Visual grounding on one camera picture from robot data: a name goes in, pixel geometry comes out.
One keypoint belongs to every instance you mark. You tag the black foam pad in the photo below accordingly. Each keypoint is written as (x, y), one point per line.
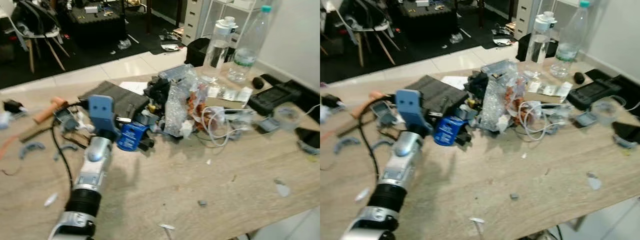
(120, 97)
(445, 94)

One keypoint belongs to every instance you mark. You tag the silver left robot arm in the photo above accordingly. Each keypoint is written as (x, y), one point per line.
(405, 160)
(92, 165)

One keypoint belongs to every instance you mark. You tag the blue cylindrical can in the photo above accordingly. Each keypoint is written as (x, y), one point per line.
(131, 137)
(448, 131)

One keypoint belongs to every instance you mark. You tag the white paper sheet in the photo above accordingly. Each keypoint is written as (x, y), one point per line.
(132, 87)
(454, 82)

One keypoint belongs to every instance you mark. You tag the black motor part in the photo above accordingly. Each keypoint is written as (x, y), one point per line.
(476, 85)
(157, 90)

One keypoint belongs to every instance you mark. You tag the small grey device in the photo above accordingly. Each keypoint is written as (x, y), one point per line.
(384, 112)
(66, 119)

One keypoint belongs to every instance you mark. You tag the grey curved plastic piece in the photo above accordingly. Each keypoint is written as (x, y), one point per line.
(384, 142)
(346, 142)
(66, 148)
(31, 147)

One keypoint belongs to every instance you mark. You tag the clear bubble wrap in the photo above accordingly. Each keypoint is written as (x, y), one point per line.
(179, 105)
(495, 97)

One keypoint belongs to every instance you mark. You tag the black storage crate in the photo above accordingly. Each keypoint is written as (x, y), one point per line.
(425, 20)
(95, 25)

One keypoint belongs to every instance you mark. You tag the white paper scrap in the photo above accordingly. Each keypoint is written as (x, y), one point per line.
(594, 182)
(51, 200)
(167, 226)
(282, 189)
(476, 219)
(362, 195)

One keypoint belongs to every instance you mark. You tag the black bag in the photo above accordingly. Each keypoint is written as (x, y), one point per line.
(196, 50)
(522, 46)

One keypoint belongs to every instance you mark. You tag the black plastic device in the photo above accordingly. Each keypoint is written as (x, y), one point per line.
(330, 100)
(12, 106)

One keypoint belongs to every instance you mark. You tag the silver foil packets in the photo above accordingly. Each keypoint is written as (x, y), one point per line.
(550, 89)
(230, 94)

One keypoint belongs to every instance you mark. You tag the small grey block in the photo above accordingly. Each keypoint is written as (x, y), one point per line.
(202, 203)
(513, 196)

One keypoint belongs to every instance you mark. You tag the clear bottle white cap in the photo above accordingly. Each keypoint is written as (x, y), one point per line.
(539, 49)
(218, 50)

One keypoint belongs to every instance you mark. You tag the white drawer cabinet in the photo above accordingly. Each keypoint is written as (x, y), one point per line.
(525, 15)
(192, 20)

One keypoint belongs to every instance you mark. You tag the black flat object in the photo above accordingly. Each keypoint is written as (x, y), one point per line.
(627, 131)
(309, 136)

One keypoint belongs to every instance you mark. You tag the black chair wooden legs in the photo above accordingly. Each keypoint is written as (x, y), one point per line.
(362, 17)
(35, 22)

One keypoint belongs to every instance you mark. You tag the small black oval object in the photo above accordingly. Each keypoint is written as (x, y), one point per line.
(257, 83)
(579, 78)

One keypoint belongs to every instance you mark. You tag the clear bottle teal cap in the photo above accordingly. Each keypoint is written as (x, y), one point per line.
(247, 52)
(568, 50)

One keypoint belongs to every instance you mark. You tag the clear plastic cup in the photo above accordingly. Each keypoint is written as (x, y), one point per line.
(287, 114)
(603, 111)

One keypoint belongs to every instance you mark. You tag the black flat case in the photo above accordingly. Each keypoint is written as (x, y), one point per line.
(275, 97)
(595, 92)

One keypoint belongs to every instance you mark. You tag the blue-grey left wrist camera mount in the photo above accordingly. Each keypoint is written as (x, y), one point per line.
(411, 106)
(102, 112)

